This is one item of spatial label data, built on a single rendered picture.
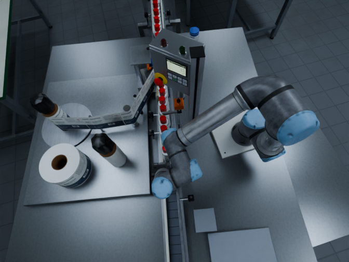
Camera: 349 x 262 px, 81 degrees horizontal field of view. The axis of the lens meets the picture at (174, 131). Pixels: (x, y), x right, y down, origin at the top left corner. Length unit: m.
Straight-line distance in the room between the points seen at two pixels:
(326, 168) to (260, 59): 1.78
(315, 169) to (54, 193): 1.42
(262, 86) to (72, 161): 0.91
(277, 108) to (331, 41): 2.82
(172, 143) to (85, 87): 0.91
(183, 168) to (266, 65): 2.24
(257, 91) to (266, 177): 0.67
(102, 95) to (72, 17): 2.42
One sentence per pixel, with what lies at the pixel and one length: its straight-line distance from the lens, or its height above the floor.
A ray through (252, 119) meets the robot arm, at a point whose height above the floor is 1.08.
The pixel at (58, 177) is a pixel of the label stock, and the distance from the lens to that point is 1.15.
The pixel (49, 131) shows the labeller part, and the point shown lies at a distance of 1.45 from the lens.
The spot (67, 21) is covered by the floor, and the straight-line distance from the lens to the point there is 3.72.
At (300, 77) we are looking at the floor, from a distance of 2.87.
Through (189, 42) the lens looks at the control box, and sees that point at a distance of 0.75.
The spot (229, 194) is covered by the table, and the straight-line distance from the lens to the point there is 1.19.
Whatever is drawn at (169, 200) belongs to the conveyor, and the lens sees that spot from 1.11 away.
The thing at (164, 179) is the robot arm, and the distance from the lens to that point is 0.75.
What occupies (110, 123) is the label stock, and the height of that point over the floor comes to 0.96.
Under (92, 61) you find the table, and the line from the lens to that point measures 1.74.
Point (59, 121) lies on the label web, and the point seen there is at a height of 1.02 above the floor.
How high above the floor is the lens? 1.98
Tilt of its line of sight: 65 degrees down
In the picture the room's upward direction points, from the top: 7 degrees counter-clockwise
